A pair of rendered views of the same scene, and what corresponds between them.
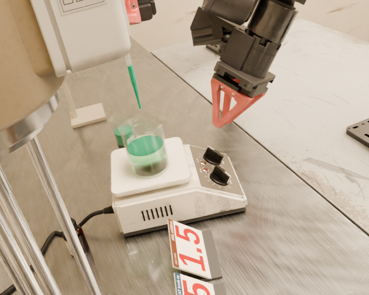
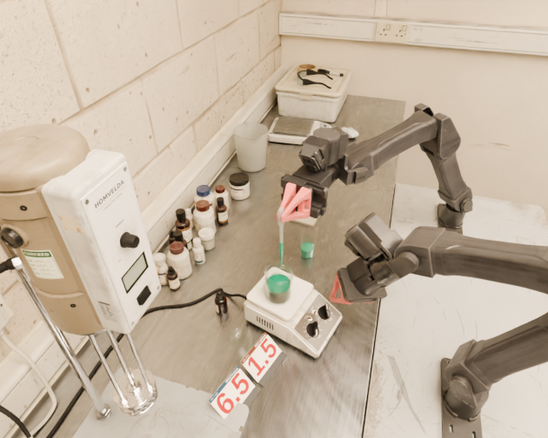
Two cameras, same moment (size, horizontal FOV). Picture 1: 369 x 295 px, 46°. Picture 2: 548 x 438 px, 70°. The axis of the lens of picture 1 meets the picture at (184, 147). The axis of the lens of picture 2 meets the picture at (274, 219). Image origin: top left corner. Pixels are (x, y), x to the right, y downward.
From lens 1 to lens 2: 43 cm
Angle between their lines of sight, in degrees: 29
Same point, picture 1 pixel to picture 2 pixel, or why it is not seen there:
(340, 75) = (503, 309)
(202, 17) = not seen: hidden behind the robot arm
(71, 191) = (250, 268)
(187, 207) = (281, 332)
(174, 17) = (475, 141)
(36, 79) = (98, 325)
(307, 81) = (471, 295)
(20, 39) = (94, 316)
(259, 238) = (304, 382)
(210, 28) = not seen: hidden behind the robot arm
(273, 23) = (381, 273)
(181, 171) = (288, 312)
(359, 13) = not seen: outside the picture
